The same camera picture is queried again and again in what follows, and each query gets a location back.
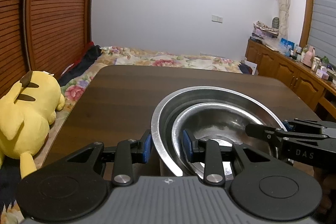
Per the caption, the clear plastic bag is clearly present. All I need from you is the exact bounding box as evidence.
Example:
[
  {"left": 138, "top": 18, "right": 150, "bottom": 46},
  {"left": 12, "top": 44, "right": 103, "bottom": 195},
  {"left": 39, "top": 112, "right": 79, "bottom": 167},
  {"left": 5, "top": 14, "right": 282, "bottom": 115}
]
[{"left": 262, "top": 39, "right": 283, "bottom": 51}]

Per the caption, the yellow plush toy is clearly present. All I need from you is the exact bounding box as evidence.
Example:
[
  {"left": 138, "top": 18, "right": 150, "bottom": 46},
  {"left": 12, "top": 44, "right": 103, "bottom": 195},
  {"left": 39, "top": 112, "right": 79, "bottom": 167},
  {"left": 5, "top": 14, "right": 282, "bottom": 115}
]
[{"left": 0, "top": 70, "right": 66, "bottom": 180}]

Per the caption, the white paper bag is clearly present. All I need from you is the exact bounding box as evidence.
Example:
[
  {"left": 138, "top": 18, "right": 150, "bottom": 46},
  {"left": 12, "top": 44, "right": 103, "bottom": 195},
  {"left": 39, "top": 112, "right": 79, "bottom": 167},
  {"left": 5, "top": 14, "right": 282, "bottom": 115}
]
[{"left": 245, "top": 56, "right": 259, "bottom": 75}]

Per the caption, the wooden cabinet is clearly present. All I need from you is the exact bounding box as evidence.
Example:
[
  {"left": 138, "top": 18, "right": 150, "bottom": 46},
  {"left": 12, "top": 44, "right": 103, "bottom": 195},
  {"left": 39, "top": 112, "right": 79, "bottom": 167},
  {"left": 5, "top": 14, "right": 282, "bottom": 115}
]
[{"left": 245, "top": 39, "right": 336, "bottom": 120}]

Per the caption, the black and red garment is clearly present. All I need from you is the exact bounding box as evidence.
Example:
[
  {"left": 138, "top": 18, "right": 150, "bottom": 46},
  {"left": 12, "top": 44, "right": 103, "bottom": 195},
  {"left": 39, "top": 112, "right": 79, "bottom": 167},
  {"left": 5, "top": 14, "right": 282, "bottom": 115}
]
[{"left": 59, "top": 41, "right": 103, "bottom": 86}]

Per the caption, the purple packet pile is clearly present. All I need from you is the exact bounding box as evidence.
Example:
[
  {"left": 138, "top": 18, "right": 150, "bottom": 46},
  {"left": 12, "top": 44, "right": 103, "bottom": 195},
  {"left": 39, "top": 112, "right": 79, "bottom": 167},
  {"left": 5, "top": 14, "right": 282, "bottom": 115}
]
[{"left": 252, "top": 28, "right": 279, "bottom": 40}]

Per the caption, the small stainless steel bowl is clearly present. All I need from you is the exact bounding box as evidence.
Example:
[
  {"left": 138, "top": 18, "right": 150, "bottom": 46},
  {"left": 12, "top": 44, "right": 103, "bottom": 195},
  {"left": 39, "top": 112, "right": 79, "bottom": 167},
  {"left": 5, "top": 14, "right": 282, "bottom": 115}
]
[{"left": 170, "top": 102, "right": 279, "bottom": 181}]

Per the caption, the patterned cloth bundle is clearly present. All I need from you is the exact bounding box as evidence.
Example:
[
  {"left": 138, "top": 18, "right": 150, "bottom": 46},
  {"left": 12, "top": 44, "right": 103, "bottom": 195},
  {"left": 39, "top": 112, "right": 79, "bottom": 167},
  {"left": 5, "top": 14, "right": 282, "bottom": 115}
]
[{"left": 253, "top": 20, "right": 279, "bottom": 34}]

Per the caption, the floral blanket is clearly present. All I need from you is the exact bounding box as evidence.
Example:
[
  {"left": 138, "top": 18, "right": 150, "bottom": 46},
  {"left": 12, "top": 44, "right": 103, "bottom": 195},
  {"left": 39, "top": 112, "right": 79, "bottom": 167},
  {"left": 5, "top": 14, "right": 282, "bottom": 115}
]
[{"left": 0, "top": 45, "right": 243, "bottom": 224}]

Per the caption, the pink thermos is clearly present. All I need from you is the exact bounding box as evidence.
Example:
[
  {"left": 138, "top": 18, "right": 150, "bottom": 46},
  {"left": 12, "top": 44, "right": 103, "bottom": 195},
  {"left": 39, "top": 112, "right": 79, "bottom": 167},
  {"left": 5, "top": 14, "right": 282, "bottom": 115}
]
[{"left": 303, "top": 45, "right": 316, "bottom": 67}]

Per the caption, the open wooden drawer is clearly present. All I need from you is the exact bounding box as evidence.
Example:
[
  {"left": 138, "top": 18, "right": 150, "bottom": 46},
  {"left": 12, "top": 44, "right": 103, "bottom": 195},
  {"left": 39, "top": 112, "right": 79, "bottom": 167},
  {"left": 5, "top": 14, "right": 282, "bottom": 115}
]
[{"left": 317, "top": 95, "right": 336, "bottom": 120}]

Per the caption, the wooden window frame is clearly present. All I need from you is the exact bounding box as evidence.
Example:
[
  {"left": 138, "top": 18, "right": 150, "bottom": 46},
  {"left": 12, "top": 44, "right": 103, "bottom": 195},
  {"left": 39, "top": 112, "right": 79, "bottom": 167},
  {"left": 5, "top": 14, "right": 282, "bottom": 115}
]
[{"left": 299, "top": 0, "right": 316, "bottom": 49}]

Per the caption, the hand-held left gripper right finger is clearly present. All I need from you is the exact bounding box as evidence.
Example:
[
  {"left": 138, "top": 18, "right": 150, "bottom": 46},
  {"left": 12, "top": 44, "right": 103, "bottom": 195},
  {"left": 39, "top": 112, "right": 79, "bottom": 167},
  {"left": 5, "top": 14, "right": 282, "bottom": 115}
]
[{"left": 182, "top": 128, "right": 274, "bottom": 186}]

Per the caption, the blue box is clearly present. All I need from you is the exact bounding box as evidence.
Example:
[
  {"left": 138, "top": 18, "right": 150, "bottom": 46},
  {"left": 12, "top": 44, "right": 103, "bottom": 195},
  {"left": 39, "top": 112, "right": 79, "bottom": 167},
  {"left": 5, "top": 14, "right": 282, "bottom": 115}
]
[{"left": 279, "top": 37, "right": 296, "bottom": 53}]

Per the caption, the wooden louvered wardrobe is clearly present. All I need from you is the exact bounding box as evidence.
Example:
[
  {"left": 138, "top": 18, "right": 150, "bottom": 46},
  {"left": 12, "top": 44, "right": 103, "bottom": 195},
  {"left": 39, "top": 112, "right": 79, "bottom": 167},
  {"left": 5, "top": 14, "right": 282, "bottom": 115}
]
[{"left": 0, "top": 0, "right": 98, "bottom": 99}]

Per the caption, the pale purple tissue box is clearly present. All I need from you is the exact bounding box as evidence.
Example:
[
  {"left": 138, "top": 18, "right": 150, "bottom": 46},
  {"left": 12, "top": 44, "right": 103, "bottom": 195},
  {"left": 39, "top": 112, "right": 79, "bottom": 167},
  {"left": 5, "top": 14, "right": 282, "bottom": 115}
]
[{"left": 316, "top": 66, "right": 330, "bottom": 80}]

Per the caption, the group of small bottles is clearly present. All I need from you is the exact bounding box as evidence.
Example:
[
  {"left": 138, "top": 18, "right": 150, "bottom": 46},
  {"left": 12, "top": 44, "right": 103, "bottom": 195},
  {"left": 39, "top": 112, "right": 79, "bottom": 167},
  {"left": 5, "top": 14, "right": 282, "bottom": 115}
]
[{"left": 288, "top": 43, "right": 303, "bottom": 59}]

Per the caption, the white jar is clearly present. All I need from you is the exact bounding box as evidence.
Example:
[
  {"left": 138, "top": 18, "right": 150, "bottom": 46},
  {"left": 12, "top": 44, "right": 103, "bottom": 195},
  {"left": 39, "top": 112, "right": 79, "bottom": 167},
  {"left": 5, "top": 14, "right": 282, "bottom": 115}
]
[{"left": 311, "top": 56, "right": 321, "bottom": 72}]

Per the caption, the large stainless steel bowl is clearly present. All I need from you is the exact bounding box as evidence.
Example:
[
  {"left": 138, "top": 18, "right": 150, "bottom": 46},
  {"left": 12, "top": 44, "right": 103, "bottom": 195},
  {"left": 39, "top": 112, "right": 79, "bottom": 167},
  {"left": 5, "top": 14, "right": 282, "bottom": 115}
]
[{"left": 151, "top": 86, "right": 289, "bottom": 179}]

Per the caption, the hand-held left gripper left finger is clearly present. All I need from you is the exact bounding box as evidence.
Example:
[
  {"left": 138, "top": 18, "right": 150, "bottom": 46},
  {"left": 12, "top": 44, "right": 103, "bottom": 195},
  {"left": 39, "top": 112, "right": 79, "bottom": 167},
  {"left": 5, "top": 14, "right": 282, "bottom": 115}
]
[{"left": 66, "top": 130, "right": 152, "bottom": 187}]

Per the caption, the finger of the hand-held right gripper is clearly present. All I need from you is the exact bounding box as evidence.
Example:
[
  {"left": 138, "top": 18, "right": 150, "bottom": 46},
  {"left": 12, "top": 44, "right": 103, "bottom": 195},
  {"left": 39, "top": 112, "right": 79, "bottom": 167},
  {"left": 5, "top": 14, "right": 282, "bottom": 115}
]
[
  {"left": 245, "top": 123, "right": 329, "bottom": 147},
  {"left": 282, "top": 119, "right": 336, "bottom": 133}
]

